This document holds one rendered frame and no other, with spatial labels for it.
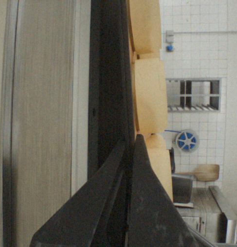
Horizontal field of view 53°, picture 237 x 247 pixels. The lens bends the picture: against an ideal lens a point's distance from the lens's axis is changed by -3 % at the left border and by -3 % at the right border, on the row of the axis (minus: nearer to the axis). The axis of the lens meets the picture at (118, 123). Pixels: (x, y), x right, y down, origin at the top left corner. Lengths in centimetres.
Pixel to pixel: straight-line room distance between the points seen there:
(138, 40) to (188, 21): 429
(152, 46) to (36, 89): 9
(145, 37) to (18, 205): 15
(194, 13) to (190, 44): 51
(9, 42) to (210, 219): 368
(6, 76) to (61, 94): 4
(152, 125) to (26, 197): 11
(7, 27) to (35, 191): 12
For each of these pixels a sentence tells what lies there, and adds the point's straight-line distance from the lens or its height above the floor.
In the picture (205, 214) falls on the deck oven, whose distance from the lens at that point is 373.
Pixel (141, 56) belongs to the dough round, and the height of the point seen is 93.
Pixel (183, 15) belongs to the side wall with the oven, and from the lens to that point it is 446.
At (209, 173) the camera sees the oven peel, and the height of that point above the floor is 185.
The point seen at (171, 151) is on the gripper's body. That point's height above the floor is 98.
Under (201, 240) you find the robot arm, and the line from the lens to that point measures 65.
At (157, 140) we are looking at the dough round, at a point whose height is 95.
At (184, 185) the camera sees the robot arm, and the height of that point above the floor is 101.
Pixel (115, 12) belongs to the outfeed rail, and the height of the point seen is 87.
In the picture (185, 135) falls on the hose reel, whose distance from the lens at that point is 421.
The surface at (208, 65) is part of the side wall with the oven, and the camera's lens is 436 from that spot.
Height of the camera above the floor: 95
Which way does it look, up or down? 9 degrees down
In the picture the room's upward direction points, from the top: 90 degrees clockwise
